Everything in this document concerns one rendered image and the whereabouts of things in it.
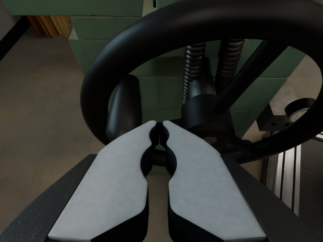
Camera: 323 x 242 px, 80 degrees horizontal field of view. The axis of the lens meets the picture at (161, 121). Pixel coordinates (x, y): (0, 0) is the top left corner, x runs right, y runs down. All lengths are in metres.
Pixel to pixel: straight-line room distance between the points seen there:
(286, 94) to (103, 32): 0.47
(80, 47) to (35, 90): 1.20
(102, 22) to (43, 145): 1.02
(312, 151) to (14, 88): 1.78
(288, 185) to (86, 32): 0.87
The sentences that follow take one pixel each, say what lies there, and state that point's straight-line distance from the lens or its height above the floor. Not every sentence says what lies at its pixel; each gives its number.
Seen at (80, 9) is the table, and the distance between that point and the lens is 0.36.
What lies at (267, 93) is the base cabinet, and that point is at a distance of 0.53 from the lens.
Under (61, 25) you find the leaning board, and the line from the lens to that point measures 1.91.
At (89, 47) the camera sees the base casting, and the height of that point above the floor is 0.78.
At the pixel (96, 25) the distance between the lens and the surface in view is 0.37.
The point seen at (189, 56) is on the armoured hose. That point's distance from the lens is 0.25.
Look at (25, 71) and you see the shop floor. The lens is 1.76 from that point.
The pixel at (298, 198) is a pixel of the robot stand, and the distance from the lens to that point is 0.96.
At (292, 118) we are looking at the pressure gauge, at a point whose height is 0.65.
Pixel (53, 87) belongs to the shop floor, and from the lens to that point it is 1.55.
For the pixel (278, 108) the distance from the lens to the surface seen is 0.57.
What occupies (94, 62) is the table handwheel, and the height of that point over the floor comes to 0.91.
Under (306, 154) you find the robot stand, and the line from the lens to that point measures 1.09.
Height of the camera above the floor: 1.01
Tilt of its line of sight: 58 degrees down
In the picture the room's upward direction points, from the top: 1 degrees clockwise
